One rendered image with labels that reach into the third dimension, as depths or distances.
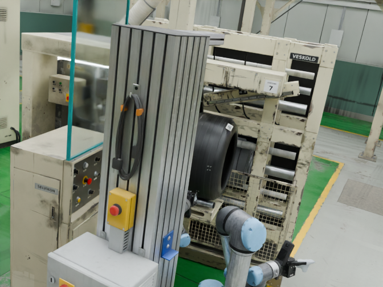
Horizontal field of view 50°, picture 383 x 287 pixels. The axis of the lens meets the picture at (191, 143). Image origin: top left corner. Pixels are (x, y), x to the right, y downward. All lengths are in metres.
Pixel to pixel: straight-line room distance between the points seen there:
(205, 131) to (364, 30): 9.32
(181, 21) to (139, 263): 1.61
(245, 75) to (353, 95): 8.90
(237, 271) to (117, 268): 0.51
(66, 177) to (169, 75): 1.15
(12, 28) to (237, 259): 4.70
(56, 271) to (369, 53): 10.63
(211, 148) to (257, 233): 0.98
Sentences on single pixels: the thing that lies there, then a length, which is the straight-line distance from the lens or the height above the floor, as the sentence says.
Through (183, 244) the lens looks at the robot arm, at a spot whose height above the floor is 0.95.
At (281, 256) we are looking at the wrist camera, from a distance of 2.00.
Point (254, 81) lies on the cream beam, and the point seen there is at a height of 1.72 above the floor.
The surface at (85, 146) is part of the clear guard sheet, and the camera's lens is 2.36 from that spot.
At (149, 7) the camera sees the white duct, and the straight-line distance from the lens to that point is 3.05.
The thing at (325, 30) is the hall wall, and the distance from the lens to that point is 11.72.
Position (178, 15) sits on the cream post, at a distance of 2.65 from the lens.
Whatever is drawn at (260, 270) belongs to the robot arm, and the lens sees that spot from 1.89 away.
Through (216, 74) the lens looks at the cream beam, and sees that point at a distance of 2.86.
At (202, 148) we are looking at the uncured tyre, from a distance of 2.52.
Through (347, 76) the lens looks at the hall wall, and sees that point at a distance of 11.57.
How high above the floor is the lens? 2.11
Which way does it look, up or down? 18 degrees down
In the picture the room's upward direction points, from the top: 8 degrees clockwise
